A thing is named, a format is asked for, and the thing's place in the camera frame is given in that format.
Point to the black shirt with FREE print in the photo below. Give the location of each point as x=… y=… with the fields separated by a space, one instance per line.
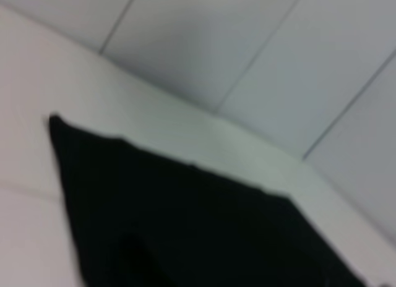
x=185 y=222

